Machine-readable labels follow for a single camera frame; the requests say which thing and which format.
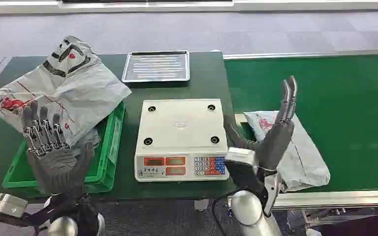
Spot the steel tray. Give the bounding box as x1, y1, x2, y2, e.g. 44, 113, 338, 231
121, 50, 190, 83

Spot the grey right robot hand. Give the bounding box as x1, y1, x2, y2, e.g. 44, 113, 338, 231
223, 75, 298, 172

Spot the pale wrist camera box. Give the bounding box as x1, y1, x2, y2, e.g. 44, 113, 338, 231
225, 147, 260, 167
0, 193, 29, 218

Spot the green plastic crate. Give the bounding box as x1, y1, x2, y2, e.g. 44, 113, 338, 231
2, 101, 126, 193

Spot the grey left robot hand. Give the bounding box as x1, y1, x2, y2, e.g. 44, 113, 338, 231
21, 100, 95, 195

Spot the large grey printed parcel bag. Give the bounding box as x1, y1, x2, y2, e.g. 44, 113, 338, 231
0, 35, 132, 147

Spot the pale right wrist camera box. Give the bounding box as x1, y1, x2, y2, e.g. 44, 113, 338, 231
225, 147, 260, 167

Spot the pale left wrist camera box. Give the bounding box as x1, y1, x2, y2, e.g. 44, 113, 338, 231
0, 193, 29, 218

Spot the green conveyor belt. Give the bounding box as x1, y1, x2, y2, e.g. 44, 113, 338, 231
223, 49, 378, 209

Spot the white electronic weighing scale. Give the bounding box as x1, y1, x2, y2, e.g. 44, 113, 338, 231
134, 98, 230, 182

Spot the small grey printed parcel bag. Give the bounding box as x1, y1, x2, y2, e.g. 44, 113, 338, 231
244, 111, 331, 192

